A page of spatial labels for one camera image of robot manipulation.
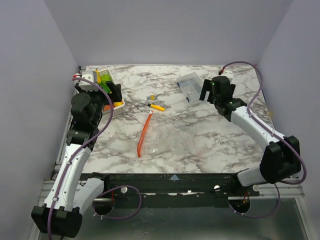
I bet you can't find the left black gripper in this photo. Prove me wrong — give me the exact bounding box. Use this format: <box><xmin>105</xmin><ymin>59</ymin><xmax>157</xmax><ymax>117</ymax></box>
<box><xmin>76</xmin><ymin>80</ymin><xmax>122</xmax><ymax>126</ymax></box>

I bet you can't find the clear bag with orange zipper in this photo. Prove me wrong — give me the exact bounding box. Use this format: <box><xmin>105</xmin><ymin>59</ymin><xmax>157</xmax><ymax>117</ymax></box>
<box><xmin>136</xmin><ymin>110</ymin><xmax>196</xmax><ymax>158</ymax></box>

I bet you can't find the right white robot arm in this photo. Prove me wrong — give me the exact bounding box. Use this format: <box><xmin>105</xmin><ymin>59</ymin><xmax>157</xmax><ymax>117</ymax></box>
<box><xmin>199</xmin><ymin>75</ymin><xmax>302</xmax><ymax>196</ymax></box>

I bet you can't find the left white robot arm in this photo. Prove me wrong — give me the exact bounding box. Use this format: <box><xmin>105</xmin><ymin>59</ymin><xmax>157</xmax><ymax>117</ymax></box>
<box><xmin>31</xmin><ymin>78</ymin><xmax>123</xmax><ymax>239</ymax></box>

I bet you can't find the green toy lime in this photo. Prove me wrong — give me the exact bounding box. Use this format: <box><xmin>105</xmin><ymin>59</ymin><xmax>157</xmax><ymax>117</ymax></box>
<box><xmin>99</xmin><ymin>70</ymin><xmax>112</xmax><ymax>86</ymax></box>

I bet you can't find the clear plastic parts box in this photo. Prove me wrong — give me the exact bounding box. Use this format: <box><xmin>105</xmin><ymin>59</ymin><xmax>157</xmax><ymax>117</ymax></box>
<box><xmin>176</xmin><ymin>72</ymin><xmax>203</xmax><ymax>105</ymax></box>

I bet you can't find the white plastic basket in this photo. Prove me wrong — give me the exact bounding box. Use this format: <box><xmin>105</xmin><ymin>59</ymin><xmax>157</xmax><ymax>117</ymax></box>
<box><xmin>95</xmin><ymin>68</ymin><xmax>125</xmax><ymax>116</ymax></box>

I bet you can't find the small striped connector block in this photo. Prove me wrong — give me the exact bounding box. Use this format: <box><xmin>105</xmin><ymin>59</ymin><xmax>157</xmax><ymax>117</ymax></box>
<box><xmin>146</xmin><ymin>95</ymin><xmax>158</xmax><ymax>101</ymax></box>

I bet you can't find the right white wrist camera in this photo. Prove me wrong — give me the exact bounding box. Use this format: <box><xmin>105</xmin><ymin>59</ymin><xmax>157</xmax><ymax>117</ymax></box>
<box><xmin>220</xmin><ymin>69</ymin><xmax>234</xmax><ymax>82</ymax></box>

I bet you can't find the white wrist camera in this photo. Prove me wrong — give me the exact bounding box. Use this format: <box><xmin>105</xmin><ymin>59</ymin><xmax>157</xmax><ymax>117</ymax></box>
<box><xmin>220</xmin><ymin>69</ymin><xmax>234</xmax><ymax>82</ymax></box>
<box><xmin>79</xmin><ymin>70</ymin><xmax>98</xmax><ymax>91</ymax></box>

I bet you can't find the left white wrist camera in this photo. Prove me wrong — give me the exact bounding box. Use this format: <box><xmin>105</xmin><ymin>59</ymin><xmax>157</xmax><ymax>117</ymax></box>
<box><xmin>79</xmin><ymin>70</ymin><xmax>98</xmax><ymax>91</ymax></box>

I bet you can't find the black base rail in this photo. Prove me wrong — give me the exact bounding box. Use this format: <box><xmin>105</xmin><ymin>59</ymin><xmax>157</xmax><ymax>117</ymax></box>
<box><xmin>80</xmin><ymin>172</ymin><xmax>260</xmax><ymax>209</ymax></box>

